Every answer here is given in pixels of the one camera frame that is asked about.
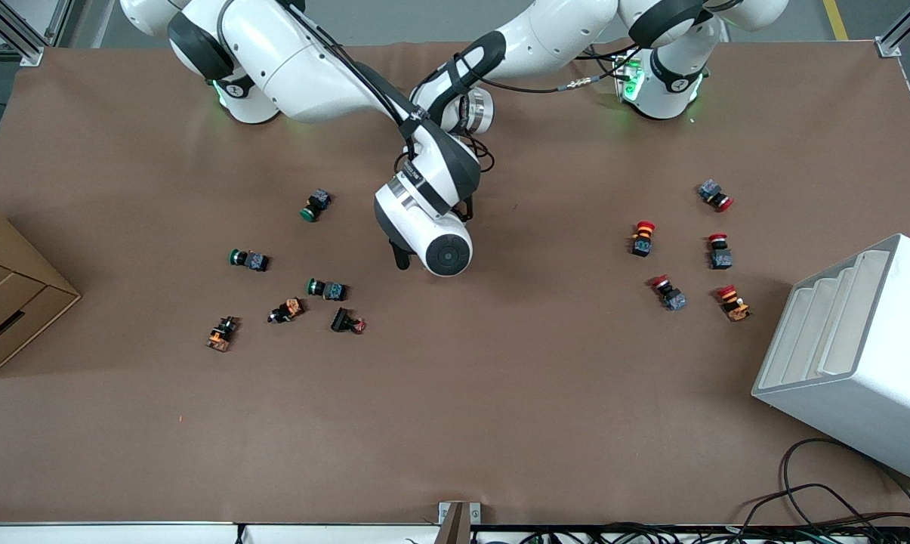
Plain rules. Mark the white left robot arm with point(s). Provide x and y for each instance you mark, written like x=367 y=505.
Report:
x=545 y=38

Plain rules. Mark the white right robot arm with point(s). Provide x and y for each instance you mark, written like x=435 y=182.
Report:
x=296 y=68

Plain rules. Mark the green button with blue block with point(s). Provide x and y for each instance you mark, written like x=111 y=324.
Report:
x=252 y=261
x=330 y=289
x=317 y=204

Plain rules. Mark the black button with red block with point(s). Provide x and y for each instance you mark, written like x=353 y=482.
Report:
x=343 y=320

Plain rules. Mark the black button with orange block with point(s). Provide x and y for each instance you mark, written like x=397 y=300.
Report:
x=222 y=334
x=287 y=310

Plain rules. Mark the brown paper table cover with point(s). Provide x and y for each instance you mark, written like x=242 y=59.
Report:
x=454 y=393

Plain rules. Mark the red mushroom button black block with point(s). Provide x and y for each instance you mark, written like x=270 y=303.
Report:
x=642 y=240

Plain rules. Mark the red button with blue block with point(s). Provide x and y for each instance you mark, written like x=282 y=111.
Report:
x=720 y=255
x=670 y=295
x=713 y=193

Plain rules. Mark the red mushroom button orange block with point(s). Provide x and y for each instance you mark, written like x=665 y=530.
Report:
x=732 y=302

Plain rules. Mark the brown cardboard box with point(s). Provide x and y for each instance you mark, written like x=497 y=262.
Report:
x=9 y=302

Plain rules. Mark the white stepped rack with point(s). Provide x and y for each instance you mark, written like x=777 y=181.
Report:
x=870 y=378

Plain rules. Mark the grey metal bracket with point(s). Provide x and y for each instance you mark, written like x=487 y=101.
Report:
x=458 y=521

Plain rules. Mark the aluminium frame post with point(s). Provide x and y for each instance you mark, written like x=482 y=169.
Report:
x=904 y=30
x=9 y=30

